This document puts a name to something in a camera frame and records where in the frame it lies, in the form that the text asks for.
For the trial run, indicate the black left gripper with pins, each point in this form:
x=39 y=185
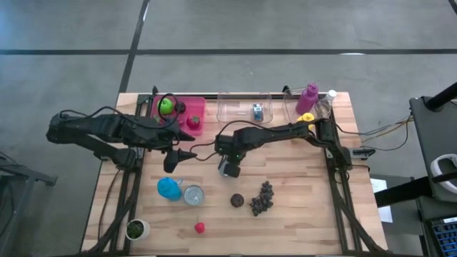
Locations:
x=160 y=135

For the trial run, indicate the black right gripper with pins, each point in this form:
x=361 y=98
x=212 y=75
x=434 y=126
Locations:
x=233 y=169

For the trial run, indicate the red tomato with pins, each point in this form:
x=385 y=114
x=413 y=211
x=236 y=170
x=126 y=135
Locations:
x=193 y=122

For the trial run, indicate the black toy grape bunch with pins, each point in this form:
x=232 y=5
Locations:
x=262 y=198

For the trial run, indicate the dark toy plum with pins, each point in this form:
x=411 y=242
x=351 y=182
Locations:
x=237 y=200
x=180 y=106

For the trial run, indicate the blue plastic squeeze bottle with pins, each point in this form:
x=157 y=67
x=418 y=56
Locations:
x=169 y=188

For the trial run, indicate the green toy apple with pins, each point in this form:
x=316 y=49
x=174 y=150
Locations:
x=165 y=106

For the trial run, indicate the small blue red label can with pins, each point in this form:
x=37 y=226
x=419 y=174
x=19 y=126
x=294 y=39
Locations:
x=257 y=111

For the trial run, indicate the small red toy fruit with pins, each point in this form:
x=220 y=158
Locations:
x=199 y=227

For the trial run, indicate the yellow plastic squeeze bottle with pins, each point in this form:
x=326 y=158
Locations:
x=306 y=118

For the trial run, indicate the purple plastic squeeze bottle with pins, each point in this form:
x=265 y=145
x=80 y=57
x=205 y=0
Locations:
x=307 y=99

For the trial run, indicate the clear bottle with white cap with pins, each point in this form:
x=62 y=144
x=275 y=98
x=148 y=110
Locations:
x=325 y=103

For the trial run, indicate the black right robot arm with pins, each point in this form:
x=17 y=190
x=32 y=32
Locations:
x=278 y=133

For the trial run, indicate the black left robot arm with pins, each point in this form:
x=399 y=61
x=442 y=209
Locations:
x=89 y=125

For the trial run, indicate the pink plastic bin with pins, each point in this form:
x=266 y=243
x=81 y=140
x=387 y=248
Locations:
x=194 y=105

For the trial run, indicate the clear plastic bin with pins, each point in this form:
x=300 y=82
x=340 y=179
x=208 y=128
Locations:
x=291 y=107
x=232 y=107

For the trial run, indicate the small white potted plant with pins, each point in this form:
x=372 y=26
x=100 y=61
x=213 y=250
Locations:
x=137 y=229

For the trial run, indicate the white paper sheet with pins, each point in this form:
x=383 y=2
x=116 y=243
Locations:
x=381 y=200

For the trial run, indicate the black metal stand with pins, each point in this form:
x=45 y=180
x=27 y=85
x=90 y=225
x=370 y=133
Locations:
x=21 y=175

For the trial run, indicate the black metal bar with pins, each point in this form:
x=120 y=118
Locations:
x=403 y=191

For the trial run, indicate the black keyboard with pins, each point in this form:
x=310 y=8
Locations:
x=444 y=235

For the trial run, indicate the black pole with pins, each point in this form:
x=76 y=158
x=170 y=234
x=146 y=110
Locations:
x=442 y=96

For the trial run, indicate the metal mounting bracket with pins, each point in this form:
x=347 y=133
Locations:
x=329 y=153
x=138 y=153

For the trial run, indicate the black aluminium rig frame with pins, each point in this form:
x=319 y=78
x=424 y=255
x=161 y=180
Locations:
x=211 y=95

